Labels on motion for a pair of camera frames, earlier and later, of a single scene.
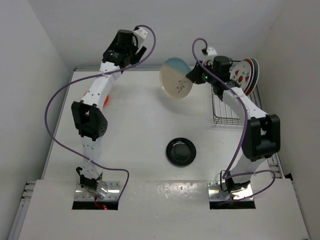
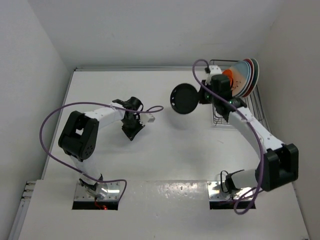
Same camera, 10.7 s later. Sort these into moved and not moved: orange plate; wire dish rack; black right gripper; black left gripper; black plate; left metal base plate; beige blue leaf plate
Moved: beige blue leaf plate; orange plate; black right gripper; black left gripper; black plate
Not moved: left metal base plate; wire dish rack
